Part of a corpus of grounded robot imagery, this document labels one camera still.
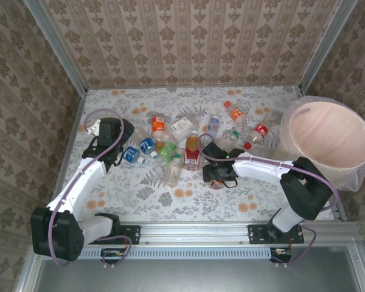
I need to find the aluminium back rail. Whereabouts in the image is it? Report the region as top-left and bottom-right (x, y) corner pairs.
(85, 84), (302, 91)

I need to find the red label cola bottle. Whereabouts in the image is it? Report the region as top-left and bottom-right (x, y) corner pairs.
(243, 117), (277, 150)

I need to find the orange label juice bottle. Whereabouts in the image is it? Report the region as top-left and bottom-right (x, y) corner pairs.
(151, 115), (168, 153)

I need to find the white slotted cable duct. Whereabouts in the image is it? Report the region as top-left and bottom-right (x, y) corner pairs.
(78, 246), (276, 260)

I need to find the aluminium mounting rail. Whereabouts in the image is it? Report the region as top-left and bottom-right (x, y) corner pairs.
(118, 221), (358, 246)

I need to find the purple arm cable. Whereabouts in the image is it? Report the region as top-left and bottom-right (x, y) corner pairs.
(47, 108), (132, 268)
(196, 133), (341, 268)

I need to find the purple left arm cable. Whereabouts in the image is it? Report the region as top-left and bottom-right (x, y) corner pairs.
(47, 108), (132, 268)

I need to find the grey metal sheet panel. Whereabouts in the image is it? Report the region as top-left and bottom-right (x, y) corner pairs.
(36, 246), (364, 292)

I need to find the blue label water bottle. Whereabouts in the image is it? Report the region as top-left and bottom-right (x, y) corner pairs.
(139, 137), (159, 160)
(122, 146), (147, 165)

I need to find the small wired connector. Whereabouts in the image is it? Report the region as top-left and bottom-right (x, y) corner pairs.
(100, 248), (126, 260)
(269, 247), (293, 263)

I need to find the small clear plastic bottle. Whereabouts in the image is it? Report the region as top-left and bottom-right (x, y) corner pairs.
(209, 178), (229, 190)

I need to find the floral patterned table cover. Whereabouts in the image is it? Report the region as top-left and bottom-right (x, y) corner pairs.
(53, 86), (344, 223)

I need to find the clear bottle with orange cap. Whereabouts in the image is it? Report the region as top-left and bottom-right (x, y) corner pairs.
(223, 100), (253, 126)

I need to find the clear bottle with green cap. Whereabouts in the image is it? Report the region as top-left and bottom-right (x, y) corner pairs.
(220, 129), (243, 150)

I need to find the white carton box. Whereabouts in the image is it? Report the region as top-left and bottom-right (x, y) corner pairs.
(169, 115), (201, 136)

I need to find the green label plastic bottle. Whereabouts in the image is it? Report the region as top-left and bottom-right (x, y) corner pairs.
(156, 140), (179, 164)

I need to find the clear bottle with white cap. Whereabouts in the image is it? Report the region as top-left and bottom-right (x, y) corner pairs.
(164, 153), (183, 188)

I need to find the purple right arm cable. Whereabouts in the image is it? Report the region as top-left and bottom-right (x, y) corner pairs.
(196, 133), (341, 268)

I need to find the red label tea bottle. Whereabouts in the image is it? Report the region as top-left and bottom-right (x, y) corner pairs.
(183, 130), (202, 172)

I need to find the aluminium frame post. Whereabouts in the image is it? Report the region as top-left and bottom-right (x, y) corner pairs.
(23, 0), (88, 95)
(297, 0), (360, 95)

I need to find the pale blue water bottle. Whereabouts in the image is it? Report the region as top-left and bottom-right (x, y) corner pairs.
(205, 114), (223, 144)

